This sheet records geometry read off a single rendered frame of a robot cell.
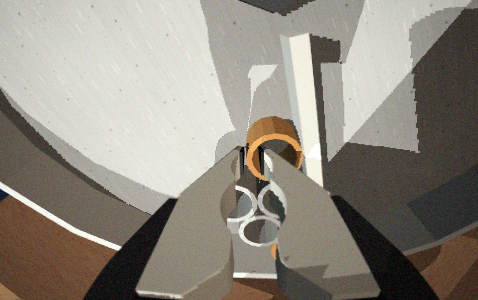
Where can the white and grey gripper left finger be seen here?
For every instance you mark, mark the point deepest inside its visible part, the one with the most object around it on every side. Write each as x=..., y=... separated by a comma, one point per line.
x=183, y=251

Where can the bronze bushing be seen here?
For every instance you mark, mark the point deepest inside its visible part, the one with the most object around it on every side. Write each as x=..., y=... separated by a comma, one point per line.
x=269, y=128
x=273, y=249

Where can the grey metal ring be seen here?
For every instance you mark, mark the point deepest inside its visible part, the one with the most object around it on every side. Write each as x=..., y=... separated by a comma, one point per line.
x=259, y=232
x=246, y=206
x=263, y=201

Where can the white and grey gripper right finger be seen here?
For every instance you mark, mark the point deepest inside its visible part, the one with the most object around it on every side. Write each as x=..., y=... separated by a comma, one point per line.
x=326, y=250

